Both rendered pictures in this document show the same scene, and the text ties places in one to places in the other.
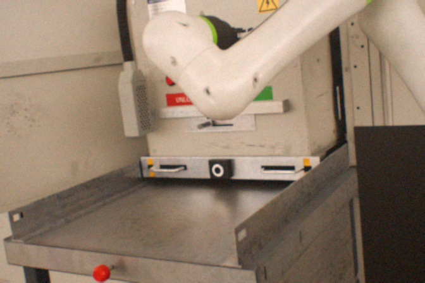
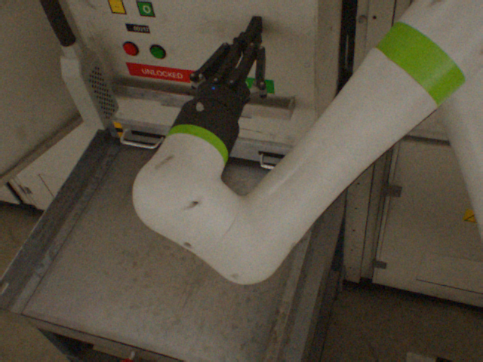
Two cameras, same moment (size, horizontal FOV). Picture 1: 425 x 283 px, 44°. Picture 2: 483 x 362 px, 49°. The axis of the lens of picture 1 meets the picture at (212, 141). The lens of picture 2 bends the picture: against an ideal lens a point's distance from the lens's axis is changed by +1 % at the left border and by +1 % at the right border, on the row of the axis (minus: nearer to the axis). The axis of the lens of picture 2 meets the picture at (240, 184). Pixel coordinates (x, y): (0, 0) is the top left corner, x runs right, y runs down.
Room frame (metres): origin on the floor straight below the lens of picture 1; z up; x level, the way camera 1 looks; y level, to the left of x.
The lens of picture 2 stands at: (0.53, 0.00, 1.77)
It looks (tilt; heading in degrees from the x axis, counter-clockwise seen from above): 51 degrees down; 356
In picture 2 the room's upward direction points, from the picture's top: 11 degrees counter-clockwise
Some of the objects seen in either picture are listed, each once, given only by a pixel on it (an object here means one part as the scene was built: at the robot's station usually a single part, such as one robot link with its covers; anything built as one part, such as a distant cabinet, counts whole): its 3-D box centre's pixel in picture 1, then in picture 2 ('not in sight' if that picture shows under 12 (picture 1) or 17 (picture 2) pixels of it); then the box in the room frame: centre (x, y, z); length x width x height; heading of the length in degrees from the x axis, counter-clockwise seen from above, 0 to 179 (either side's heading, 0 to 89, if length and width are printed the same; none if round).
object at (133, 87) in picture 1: (136, 102); (90, 86); (1.43, 0.19, 1.09); 0.08 x 0.05 x 0.17; 149
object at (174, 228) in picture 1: (201, 210); (197, 209); (1.26, 0.05, 0.82); 0.68 x 0.62 x 0.06; 149
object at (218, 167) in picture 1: (219, 168); not in sight; (1.36, -0.01, 0.90); 0.06 x 0.03 x 0.05; 59
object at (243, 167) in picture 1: (226, 165); (214, 137); (1.39, -0.03, 0.90); 0.54 x 0.05 x 0.06; 59
